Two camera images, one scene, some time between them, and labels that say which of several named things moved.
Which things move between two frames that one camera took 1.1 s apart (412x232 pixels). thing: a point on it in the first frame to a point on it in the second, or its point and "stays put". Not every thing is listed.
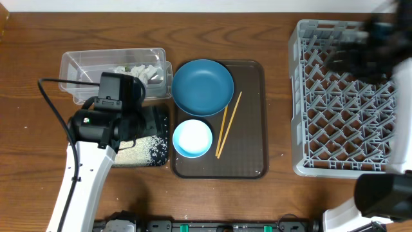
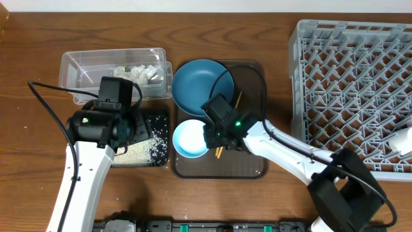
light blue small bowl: [192, 138] stays put
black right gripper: [336, 58] to [214, 139]
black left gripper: [142, 115] stays put
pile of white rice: [150, 151] stays put
